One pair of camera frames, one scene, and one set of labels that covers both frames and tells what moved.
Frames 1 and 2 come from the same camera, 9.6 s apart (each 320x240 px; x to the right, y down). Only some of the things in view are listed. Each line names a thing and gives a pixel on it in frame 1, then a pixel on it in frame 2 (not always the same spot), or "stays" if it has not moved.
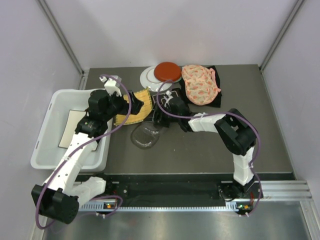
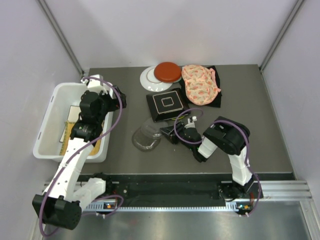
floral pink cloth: [201, 85] stays
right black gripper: [163, 124] → [169, 131]
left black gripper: [125, 105] → [114, 103]
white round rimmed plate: [147, 79] stays
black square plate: [158, 114] stays
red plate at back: [167, 71] stays
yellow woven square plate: [144, 96] → [68, 129]
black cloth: [216, 103] stays
